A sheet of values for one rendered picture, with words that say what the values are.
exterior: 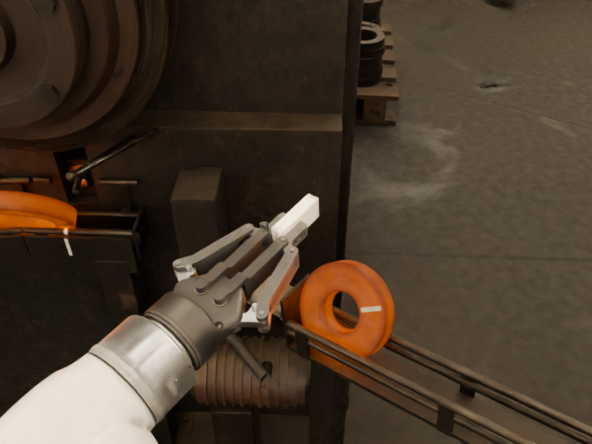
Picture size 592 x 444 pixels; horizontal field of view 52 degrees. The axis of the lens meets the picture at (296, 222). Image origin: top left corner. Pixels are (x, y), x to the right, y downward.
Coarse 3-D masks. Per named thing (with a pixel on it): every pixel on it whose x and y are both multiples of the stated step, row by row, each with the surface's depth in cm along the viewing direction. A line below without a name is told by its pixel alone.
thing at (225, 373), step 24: (264, 336) 113; (216, 360) 107; (240, 360) 107; (264, 360) 107; (288, 360) 107; (216, 384) 107; (240, 384) 106; (264, 384) 106; (288, 384) 106; (216, 408) 114; (240, 408) 114; (216, 432) 117; (240, 432) 117
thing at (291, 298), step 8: (304, 280) 96; (296, 288) 94; (288, 296) 93; (296, 296) 95; (280, 304) 93; (288, 304) 94; (296, 304) 96; (288, 312) 95; (296, 312) 97; (296, 320) 98; (288, 328) 96; (288, 336) 97; (288, 344) 98
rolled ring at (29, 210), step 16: (0, 192) 96; (16, 192) 96; (0, 208) 95; (16, 208) 96; (32, 208) 97; (48, 208) 99; (64, 208) 102; (0, 224) 107; (16, 224) 109; (32, 224) 110; (48, 224) 109; (64, 224) 104
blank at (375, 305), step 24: (336, 264) 91; (360, 264) 91; (312, 288) 94; (336, 288) 92; (360, 288) 89; (384, 288) 89; (312, 312) 95; (360, 312) 90; (384, 312) 87; (336, 336) 92; (360, 336) 90; (384, 336) 88
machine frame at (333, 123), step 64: (192, 0) 93; (256, 0) 93; (320, 0) 93; (192, 64) 100; (256, 64) 100; (320, 64) 99; (128, 128) 103; (192, 128) 102; (256, 128) 102; (320, 128) 102; (64, 192) 112; (256, 192) 110; (320, 192) 110; (320, 256) 120; (0, 320) 137; (64, 320) 136; (0, 384) 154
